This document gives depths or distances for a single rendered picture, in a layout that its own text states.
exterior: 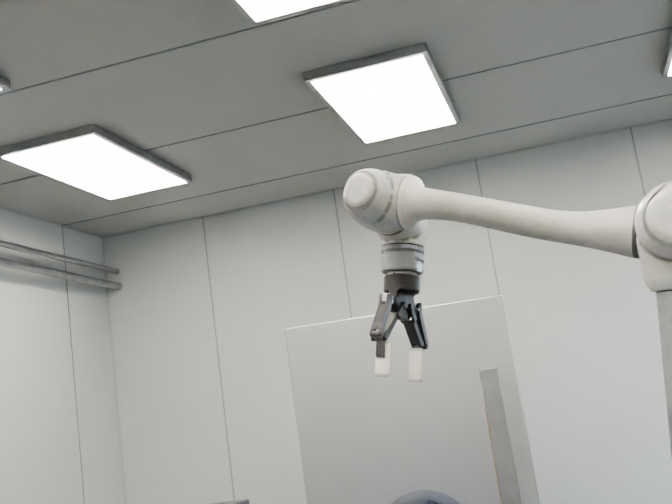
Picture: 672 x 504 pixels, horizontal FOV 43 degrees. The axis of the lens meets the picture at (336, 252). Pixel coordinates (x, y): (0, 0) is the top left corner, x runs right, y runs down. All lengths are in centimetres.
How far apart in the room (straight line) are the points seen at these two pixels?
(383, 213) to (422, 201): 8
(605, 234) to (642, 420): 488
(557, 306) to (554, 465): 114
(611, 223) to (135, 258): 613
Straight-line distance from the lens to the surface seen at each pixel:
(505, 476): 275
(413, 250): 176
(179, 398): 722
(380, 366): 170
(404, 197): 162
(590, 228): 167
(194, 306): 719
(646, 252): 146
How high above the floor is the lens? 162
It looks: 11 degrees up
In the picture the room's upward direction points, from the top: 8 degrees counter-clockwise
